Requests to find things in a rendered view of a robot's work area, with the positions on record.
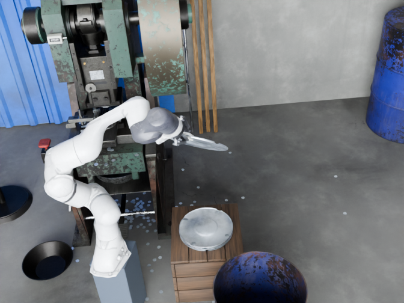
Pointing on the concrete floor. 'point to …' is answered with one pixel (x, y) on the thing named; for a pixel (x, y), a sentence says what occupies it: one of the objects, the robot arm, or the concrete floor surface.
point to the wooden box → (200, 257)
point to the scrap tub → (259, 280)
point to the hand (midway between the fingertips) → (188, 136)
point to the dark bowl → (47, 260)
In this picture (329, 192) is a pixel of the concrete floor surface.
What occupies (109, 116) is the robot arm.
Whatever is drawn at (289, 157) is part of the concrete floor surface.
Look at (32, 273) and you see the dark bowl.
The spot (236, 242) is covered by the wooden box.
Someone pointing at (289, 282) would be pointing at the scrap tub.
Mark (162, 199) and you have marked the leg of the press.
